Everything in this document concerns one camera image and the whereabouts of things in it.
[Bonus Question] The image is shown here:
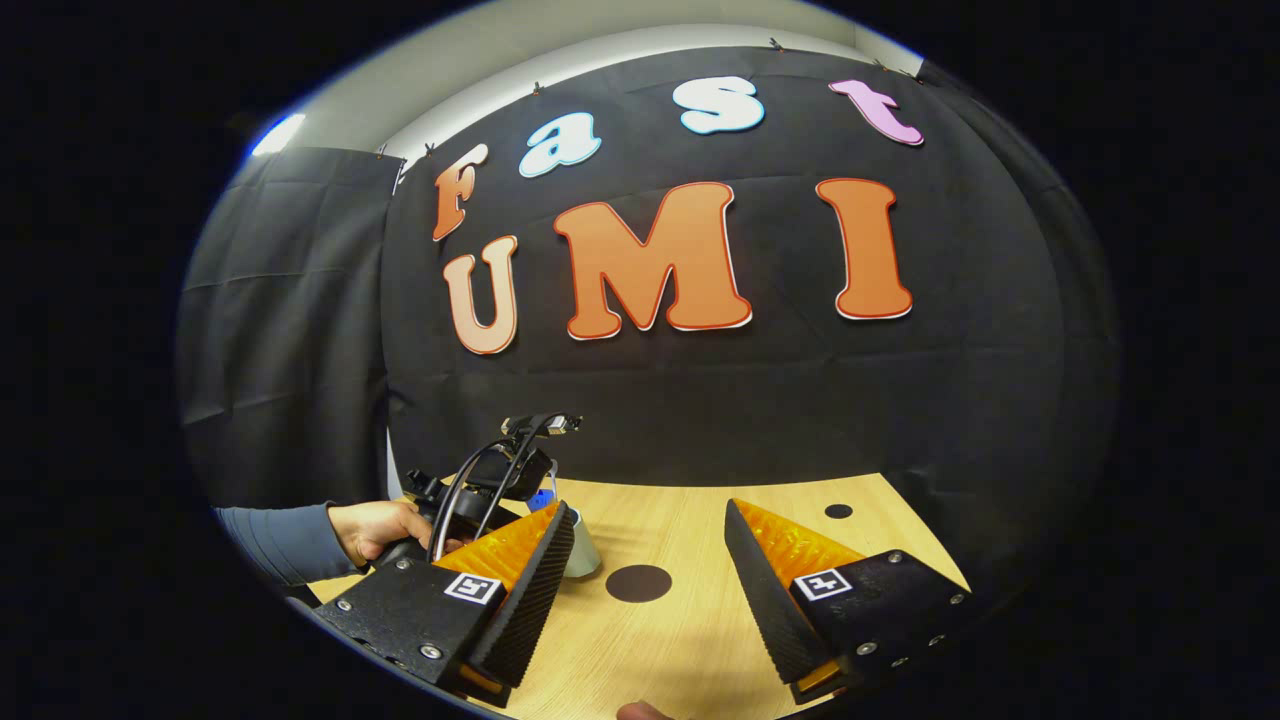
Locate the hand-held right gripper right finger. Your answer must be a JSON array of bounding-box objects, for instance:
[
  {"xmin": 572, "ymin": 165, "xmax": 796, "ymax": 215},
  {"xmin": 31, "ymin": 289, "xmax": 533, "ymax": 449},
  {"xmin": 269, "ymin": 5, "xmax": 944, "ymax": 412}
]
[{"xmin": 724, "ymin": 498, "xmax": 976, "ymax": 706}]

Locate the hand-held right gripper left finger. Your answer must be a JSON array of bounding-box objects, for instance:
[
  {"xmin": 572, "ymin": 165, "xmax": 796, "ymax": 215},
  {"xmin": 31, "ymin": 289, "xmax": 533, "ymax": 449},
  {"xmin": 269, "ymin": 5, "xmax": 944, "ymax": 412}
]
[{"xmin": 315, "ymin": 500, "xmax": 578, "ymax": 709}]

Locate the pale blue cup wooden handle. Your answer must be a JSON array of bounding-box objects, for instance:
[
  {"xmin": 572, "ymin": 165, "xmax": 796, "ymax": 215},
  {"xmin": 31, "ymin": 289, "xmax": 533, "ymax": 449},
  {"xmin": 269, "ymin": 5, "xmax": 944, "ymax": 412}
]
[{"xmin": 560, "ymin": 508, "xmax": 603, "ymax": 579}]

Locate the black backdrop cloth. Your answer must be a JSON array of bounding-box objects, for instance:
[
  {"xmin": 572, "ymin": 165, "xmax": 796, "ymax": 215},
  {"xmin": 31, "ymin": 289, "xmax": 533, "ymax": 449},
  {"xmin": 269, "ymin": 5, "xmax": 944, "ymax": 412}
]
[{"xmin": 178, "ymin": 45, "xmax": 1121, "ymax": 601}]

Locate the wooden desktop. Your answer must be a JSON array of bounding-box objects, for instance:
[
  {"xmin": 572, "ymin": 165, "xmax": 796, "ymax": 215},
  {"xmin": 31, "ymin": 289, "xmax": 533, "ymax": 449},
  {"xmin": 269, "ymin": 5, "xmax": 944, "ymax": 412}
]
[{"xmin": 305, "ymin": 472, "xmax": 971, "ymax": 720}]

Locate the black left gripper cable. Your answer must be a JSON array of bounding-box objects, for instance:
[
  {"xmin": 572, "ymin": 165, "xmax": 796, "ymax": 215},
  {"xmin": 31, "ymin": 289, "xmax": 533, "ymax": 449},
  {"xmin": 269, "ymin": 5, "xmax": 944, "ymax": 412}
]
[{"xmin": 428, "ymin": 415, "xmax": 553, "ymax": 563}]

